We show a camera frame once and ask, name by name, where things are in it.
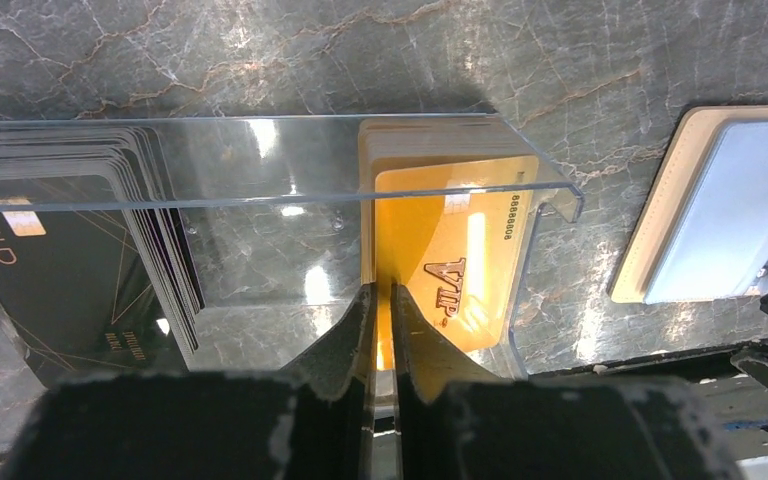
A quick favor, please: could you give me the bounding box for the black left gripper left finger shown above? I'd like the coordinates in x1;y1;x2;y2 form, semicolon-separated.
0;284;376;479

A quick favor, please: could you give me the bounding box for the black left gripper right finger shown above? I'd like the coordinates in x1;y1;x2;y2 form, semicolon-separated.
390;284;742;479

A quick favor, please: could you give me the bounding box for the clear acrylic card tray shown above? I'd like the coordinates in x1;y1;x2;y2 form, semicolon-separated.
0;115;582;376

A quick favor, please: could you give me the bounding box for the black VIP card stack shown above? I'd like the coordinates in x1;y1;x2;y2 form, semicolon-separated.
0;122;205;387

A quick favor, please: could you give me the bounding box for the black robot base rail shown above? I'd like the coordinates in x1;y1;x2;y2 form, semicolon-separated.
537;339;768;479

